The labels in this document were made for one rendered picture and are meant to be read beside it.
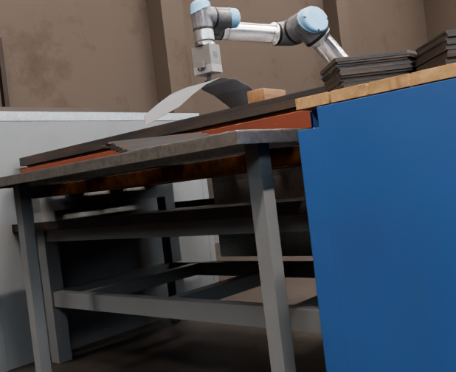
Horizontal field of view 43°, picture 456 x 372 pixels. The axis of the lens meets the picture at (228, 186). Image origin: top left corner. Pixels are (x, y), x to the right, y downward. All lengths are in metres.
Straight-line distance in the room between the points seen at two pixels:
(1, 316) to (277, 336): 1.46
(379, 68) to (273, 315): 0.59
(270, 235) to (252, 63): 6.13
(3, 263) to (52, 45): 3.28
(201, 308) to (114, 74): 4.24
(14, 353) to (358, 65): 1.92
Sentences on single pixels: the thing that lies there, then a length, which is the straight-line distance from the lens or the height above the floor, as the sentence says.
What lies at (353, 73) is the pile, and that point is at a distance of 1.13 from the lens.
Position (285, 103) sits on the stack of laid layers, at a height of 0.83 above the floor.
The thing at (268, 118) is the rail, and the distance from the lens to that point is 1.56.
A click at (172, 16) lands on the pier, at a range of 6.26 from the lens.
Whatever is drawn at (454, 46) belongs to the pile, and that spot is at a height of 0.82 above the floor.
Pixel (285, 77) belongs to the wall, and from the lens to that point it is 7.85.
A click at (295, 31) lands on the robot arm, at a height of 1.23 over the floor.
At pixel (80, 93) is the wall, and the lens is 5.59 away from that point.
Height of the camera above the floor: 0.64
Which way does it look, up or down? level
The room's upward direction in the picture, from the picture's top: 7 degrees counter-clockwise
